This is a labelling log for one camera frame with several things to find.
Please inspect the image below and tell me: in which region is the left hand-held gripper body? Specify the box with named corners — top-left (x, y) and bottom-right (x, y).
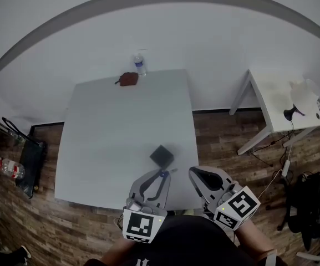
top-left (122, 196), bottom-right (168, 244)

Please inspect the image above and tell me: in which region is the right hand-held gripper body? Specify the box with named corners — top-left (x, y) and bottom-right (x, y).
top-left (203, 180), bottom-right (261, 231)

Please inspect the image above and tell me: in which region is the black square pen holder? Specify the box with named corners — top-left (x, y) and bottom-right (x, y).
top-left (149, 145), bottom-right (175, 169)

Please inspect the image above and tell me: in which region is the person's left forearm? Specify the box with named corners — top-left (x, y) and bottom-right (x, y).
top-left (99, 236), bottom-right (136, 266)

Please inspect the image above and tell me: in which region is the person's right forearm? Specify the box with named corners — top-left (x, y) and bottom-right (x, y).
top-left (233, 218), bottom-right (277, 261)

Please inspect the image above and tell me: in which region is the person's black shirt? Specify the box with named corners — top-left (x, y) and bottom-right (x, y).
top-left (84, 214), bottom-right (260, 266)

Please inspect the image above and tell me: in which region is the white wristband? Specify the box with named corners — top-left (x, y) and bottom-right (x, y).
top-left (264, 248), bottom-right (279, 266)

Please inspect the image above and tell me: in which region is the white power strip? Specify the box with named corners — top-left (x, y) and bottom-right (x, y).
top-left (281, 159), bottom-right (292, 177)

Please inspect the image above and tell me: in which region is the black office chair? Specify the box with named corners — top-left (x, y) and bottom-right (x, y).
top-left (277, 166), bottom-right (320, 252)

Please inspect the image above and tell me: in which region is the white side table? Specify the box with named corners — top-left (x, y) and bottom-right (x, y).
top-left (228, 69), bottom-right (320, 155)

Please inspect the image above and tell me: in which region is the reddish brown pouch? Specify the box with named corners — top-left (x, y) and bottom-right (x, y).
top-left (114, 71), bottom-right (139, 88)

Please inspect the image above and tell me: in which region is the black bag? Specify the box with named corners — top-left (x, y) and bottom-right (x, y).
top-left (1, 116), bottom-right (47, 200)

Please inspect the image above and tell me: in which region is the white desk fan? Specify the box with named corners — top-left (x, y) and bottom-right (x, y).
top-left (283, 78), bottom-right (320, 122)

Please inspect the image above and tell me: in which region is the clear plastic water bottle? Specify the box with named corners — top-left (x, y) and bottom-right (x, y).
top-left (133, 53), bottom-right (148, 78)

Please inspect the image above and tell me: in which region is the black shoe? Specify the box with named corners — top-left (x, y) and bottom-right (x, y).
top-left (9, 244), bottom-right (32, 266)

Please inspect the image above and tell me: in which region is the large clear red-label bottle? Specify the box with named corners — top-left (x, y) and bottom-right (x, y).
top-left (0, 157), bottom-right (26, 180)

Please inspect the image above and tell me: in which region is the white cable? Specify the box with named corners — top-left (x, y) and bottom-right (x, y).
top-left (257, 169), bottom-right (284, 199)

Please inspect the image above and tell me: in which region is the black cable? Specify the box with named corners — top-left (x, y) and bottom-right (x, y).
top-left (248, 120), bottom-right (295, 167)

